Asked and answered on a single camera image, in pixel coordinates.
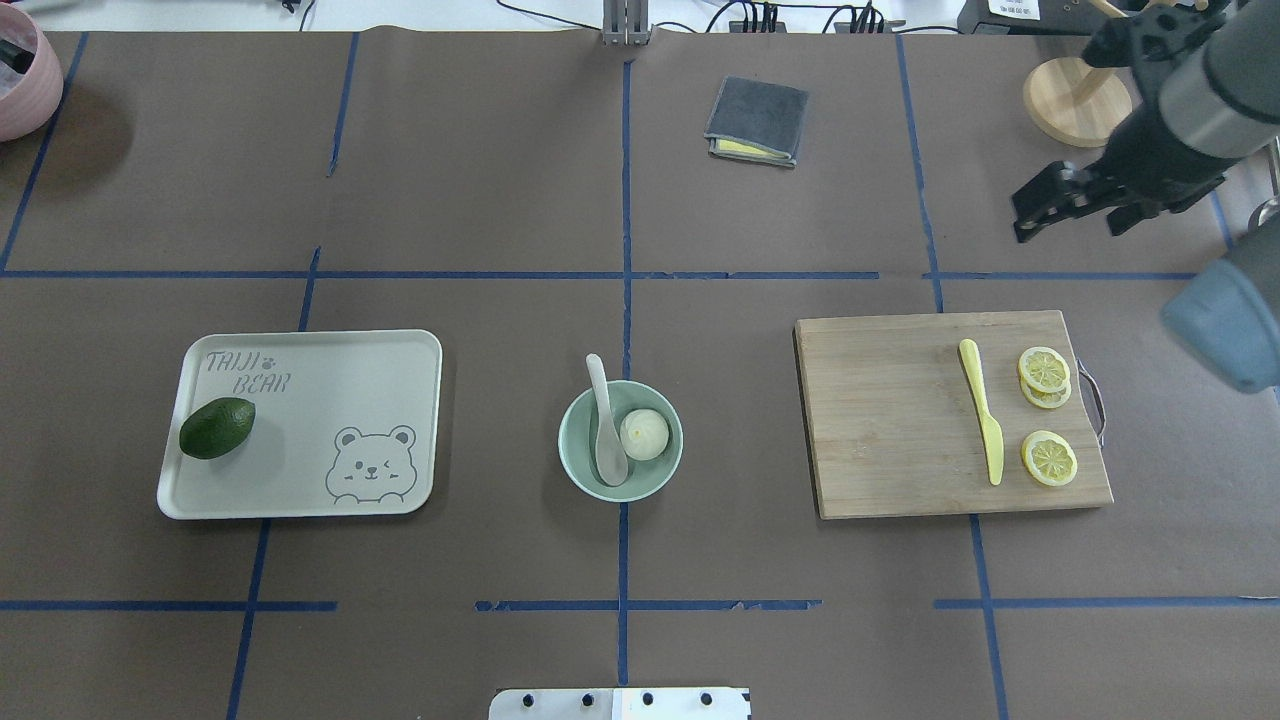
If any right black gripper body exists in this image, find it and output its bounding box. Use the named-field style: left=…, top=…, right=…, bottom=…
left=1085, top=102, right=1229, bottom=236

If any white ceramic spoon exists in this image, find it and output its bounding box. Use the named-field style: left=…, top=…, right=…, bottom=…
left=585, top=354, right=628, bottom=487

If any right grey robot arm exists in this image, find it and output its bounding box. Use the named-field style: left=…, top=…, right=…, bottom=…
left=1012, top=1, right=1279, bottom=395

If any light green bowl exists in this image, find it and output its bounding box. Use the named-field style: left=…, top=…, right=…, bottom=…
left=557, top=380, right=684, bottom=503

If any wooden round stand base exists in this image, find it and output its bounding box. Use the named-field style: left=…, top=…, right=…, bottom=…
left=1021, top=0, right=1236, bottom=150

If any metal scoop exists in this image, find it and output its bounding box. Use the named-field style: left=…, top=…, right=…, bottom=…
left=1251, top=140, right=1280, bottom=231

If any lemon slice upper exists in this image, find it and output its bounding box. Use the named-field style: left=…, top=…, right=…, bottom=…
left=1018, top=346, right=1071, bottom=395

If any lemon slice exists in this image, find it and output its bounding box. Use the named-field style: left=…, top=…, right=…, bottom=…
left=1018, top=346, right=1071, bottom=395
left=1021, top=430, right=1079, bottom=488

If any lemon slice partly hidden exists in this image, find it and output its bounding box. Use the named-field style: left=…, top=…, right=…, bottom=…
left=1020, top=382, right=1073, bottom=409

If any yellow plastic knife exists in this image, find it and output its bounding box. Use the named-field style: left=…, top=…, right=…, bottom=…
left=957, top=338, right=1005, bottom=486

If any lemon slice lower front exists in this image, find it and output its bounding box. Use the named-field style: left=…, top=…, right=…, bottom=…
left=1021, top=430, right=1079, bottom=488

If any bamboo cutting board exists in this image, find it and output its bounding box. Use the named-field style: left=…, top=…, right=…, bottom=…
left=795, top=310, right=1114, bottom=520

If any yellow sponge under cloth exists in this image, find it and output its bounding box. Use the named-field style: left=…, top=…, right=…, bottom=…
left=708, top=138, right=796, bottom=168

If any white bear tray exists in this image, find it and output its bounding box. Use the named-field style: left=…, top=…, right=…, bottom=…
left=156, top=329, right=443, bottom=520

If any green avocado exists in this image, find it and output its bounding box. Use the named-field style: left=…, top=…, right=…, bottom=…
left=178, top=396, right=257, bottom=460

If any pink cup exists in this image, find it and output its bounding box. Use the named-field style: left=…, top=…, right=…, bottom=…
left=1, top=3, right=64, bottom=143

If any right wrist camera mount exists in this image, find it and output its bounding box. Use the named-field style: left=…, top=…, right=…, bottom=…
left=1082, top=1, right=1226, bottom=100

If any metal camera post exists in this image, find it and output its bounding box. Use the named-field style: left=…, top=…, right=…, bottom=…
left=602, top=0, right=652, bottom=47

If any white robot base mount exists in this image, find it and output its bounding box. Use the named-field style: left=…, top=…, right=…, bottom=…
left=488, top=685, right=753, bottom=719

